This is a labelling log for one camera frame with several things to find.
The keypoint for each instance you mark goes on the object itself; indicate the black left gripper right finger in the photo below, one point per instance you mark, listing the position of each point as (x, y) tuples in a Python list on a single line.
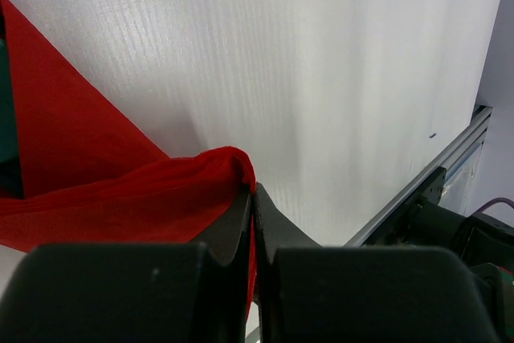
[(310, 293)]

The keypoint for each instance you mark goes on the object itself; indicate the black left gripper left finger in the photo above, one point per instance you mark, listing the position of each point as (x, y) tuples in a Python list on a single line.
[(135, 292)]

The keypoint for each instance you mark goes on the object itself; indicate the teal spoon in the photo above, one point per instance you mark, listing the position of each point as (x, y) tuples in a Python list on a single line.
[(11, 178)]

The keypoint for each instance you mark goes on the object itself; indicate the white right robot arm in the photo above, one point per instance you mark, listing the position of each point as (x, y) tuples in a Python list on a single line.
[(483, 243)]

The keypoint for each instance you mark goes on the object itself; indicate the aluminium right side rail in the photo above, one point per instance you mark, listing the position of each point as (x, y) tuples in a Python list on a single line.
[(391, 224)]

